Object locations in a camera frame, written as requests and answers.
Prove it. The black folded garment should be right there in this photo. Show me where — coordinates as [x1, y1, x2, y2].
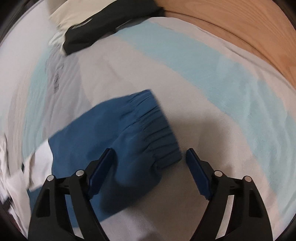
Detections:
[62, 0, 164, 55]

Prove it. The blue and white jacket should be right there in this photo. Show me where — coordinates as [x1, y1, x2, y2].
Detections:
[0, 89, 183, 227]

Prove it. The cream pillow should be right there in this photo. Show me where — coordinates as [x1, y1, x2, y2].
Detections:
[47, 0, 113, 54]

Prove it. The wooden headboard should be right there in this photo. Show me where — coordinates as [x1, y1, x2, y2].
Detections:
[157, 1, 295, 85]

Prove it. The striped bed sheet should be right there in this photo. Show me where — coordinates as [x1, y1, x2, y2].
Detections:
[1, 18, 295, 240]

